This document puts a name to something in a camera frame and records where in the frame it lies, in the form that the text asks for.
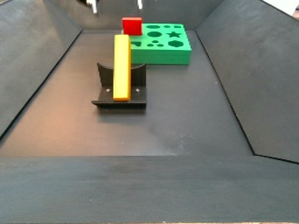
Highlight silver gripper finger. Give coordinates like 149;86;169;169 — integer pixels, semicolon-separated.
137;0;143;10

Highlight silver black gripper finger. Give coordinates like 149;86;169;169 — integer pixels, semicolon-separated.
87;0;98;14

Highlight yellow rectangular block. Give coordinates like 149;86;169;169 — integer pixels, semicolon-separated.
114;34;131;102

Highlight green shape sorting board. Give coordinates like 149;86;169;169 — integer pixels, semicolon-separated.
129;23;193;65

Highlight black curved fixture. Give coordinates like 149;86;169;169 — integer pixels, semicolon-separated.
91;64;147;109

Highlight red cube block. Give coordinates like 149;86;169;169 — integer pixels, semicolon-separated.
122;17;143;36

